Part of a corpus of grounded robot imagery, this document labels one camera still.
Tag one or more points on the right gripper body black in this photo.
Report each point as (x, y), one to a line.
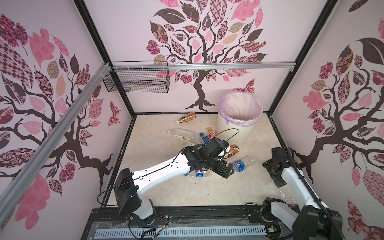
(268, 165)

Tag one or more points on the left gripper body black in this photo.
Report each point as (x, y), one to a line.
(217, 166)

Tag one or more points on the pepsi bottle blue cap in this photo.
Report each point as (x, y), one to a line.
(198, 174)

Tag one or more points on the clear rectangular bottle green label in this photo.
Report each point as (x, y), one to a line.
(182, 134)

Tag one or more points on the blue label white cap bottle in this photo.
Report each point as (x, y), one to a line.
(244, 163)

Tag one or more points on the clear bottle white cap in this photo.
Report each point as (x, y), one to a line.
(286, 195)

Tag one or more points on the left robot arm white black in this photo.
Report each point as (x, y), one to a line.
(130, 186)

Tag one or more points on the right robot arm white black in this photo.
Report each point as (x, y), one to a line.
(313, 220)

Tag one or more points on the white bin with purple liner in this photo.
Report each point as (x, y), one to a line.
(238, 114)

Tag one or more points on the clear bottle blue label cap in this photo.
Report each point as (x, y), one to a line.
(204, 138)

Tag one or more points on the red label yellow cap bottle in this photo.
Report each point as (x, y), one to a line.
(211, 133)

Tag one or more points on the brown gold coffee bottle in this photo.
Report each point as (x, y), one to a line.
(233, 151)

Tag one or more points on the white slotted cable duct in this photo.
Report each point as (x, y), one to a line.
(178, 232)

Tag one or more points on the aluminium rail back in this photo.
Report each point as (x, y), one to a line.
(212, 66)

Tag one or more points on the aluminium rail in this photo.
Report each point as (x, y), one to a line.
(16, 189)
(212, 66)

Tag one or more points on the black wire basket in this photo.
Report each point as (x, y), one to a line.
(138, 77)

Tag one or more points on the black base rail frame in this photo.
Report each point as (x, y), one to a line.
(190, 216)

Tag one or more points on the aluminium rail left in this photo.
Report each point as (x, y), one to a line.
(16, 189)

